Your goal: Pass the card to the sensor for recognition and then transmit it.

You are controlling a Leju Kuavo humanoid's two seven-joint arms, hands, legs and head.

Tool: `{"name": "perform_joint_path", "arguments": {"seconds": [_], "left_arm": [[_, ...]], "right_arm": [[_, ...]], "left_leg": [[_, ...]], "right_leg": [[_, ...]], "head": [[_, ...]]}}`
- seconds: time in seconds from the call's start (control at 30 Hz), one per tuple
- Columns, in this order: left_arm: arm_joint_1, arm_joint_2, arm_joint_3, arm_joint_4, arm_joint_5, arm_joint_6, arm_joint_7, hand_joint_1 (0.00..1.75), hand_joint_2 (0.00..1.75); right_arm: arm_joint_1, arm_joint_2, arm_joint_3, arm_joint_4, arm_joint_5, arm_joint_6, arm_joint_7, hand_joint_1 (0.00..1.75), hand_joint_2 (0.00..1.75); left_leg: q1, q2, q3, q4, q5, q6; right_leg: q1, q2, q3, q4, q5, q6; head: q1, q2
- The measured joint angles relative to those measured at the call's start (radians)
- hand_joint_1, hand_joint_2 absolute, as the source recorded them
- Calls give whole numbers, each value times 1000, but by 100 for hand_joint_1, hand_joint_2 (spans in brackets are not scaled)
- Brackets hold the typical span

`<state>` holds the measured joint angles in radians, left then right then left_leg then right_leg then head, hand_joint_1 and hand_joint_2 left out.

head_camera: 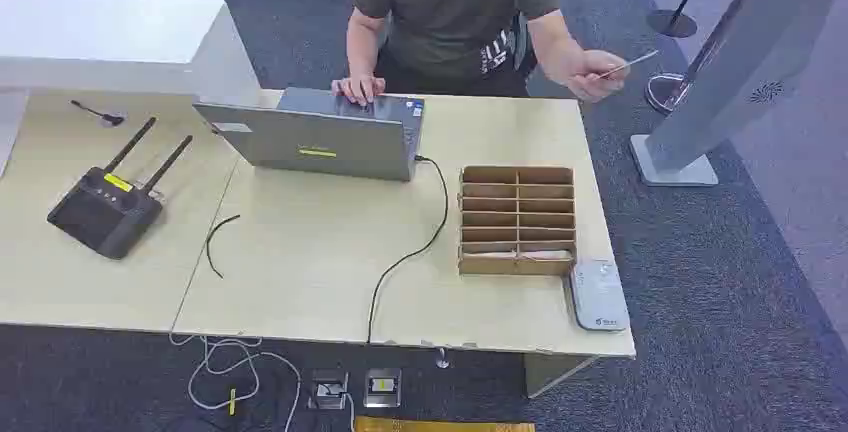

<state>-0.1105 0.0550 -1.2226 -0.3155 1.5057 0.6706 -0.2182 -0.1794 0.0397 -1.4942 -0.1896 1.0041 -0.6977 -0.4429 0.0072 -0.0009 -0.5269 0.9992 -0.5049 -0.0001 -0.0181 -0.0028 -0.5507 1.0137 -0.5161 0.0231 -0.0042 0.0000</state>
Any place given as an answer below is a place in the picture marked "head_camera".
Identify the thin pale card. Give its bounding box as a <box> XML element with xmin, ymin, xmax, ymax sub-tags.
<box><xmin>594</xmin><ymin>49</ymin><xmax>661</xmax><ymax>80</ymax></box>

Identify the wooden slotted card box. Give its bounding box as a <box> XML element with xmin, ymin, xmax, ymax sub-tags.
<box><xmin>457</xmin><ymin>165</ymin><xmax>577</xmax><ymax>278</ymax></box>

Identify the grey laptop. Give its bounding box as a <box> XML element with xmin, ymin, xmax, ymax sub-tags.
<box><xmin>192</xmin><ymin>87</ymin><xmax>426</xmax><ymax>183</ymax></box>

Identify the person's right hand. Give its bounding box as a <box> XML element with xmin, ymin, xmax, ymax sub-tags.
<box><xmin>331</xmin><ymin>73</ymin><xmax>387</xmax><ymax>108</ymax></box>

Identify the person's hand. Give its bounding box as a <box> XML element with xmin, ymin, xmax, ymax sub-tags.
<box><xmin>564</xmin><ymin>49</ymin><xmax>632</xmax><ymax>104</ymax></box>
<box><xmin>331</xmin><ymin>73</ymin><xmax>387</xmax><ymax>108</ymax></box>

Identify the person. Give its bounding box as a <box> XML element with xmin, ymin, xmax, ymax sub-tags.
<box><xmin>331</xmin><ymin>0</ymin><xmax>632</xmax><ymax>108</ymax></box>

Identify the floor socket box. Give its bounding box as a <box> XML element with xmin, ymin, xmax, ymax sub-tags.
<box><xmin>362</xmin><ymin>367</ymin><xmax>403</xmax><ymax>410</ymax></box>
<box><xmin>307</xmin><ymin>368</ymin><xmax>350</xmax><ymax>412</ymax></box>

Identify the person's left hand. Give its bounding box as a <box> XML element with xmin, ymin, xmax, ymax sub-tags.
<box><xmin>564</xmin><ymin>49</ymin><xmax>632</xmax><ymax>104</ymax></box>

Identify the yellow floor tape strip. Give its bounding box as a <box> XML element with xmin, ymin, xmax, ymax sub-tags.
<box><xmin>353</xmin><ymin>416</ymin><xmax>537</xmax><ymax>432</ymax></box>

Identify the chrome stanchion base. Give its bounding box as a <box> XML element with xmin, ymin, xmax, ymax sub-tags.
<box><xmin>644</xmin><ymin>72</ymin><xmax>694</xmax><ymax>116</ymax></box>

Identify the black router with antennas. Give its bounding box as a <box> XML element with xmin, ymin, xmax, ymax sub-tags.
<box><xmin>46</xmin><ymin>116</ymin><xmax>195</xmax><ymax>261</ymax></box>

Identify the white counter block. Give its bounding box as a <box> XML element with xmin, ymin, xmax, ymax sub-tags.
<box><xmin>0</xmin><ymin>0</ymin><xmax>262</xmax><ymax>179</ymax></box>

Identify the grey kiosk stand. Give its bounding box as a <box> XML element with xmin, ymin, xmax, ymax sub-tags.
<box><xmin>629</xmin><ymin>0</ymin><xmax>848</xmax><ymax>188</ymax></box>

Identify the black laptop power cable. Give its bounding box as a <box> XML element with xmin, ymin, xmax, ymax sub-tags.
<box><xmin>366</xmin><ymin>155</ymin><xmax>450</xmax><ymax>345</ymax></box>

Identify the short black cable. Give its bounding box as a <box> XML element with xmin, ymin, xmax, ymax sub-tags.
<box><xmin>205</xmin><ymin>214</ymin><xmax>242</xmax><ymax>280</ymax></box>

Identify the white floor cable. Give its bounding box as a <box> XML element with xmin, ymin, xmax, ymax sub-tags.
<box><xmin>168</xmin><ymin>332</ymin><xmax>303</xmax><ymax>432</ymax></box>

